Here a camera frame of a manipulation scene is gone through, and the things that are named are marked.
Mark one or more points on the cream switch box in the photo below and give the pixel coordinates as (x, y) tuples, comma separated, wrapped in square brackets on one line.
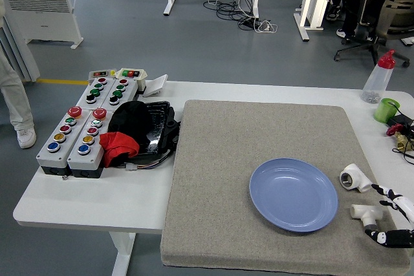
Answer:
[(131, 74)]

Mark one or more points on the clear squeeze bottle red cap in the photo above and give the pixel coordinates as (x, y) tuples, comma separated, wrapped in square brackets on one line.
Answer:
[(376, 82)]

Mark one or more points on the grey folding partition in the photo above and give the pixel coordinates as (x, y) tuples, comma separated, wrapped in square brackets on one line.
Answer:
[(24, 59)]

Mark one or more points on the white table leg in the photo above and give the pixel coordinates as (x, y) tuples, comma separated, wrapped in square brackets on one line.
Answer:
[(123, 253)]

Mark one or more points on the red cloth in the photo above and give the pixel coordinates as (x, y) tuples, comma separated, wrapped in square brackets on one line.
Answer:
[(118, 145)]

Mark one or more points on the white panel heater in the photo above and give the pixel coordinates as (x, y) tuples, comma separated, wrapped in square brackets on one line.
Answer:
[(48, 20)]

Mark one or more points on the white wall switch panel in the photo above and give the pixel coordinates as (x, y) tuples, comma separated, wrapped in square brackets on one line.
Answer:
[(156, 85)]

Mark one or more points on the person standing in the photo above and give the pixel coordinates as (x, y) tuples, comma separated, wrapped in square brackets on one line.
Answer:
[(14, 95)]

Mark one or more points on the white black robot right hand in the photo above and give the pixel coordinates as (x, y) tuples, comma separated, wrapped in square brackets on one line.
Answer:
[(401, 203)]

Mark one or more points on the yellow floor tape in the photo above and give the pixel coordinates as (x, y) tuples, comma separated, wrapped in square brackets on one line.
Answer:
[(61, 81)]

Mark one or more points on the green tape roll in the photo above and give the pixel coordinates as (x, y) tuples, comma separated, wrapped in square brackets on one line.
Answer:
[(383, 112)]

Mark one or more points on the black plastic tray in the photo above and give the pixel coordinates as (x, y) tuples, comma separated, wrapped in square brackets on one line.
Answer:
[(158, 127)]

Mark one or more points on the white tee pipe threaded end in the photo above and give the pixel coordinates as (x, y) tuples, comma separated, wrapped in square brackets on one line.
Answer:
[(367, 213)]

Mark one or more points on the white desk frame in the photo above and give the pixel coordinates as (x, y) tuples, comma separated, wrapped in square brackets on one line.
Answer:
[(312, 1)]

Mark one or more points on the black power adapter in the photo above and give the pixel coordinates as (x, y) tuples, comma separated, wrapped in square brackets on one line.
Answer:
[(401, 120)]

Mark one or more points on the grey five-button control box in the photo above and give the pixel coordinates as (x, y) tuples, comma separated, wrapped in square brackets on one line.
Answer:
[(81, 163), (48, 158)]

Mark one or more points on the grey-brown mat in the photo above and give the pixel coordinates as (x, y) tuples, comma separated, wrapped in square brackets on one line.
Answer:
[(226, 159)]

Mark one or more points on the grey three-button control box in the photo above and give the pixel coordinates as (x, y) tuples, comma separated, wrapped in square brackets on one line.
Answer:
[(87, 90), (127, 90)]

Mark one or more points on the black cloth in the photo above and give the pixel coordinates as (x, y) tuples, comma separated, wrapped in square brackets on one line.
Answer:
[(129, 117)]

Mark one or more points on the grey office chair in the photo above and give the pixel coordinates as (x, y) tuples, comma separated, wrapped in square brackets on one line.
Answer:
[(394, 7)]

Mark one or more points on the blue round plate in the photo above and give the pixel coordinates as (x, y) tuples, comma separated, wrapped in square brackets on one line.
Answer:
[(292, 195)]

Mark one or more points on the person seated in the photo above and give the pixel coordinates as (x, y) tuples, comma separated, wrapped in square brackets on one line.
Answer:
[(352, 4)]

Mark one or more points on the small grey switch box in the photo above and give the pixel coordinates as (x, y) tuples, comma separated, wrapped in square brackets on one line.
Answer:
[(98, 74)]

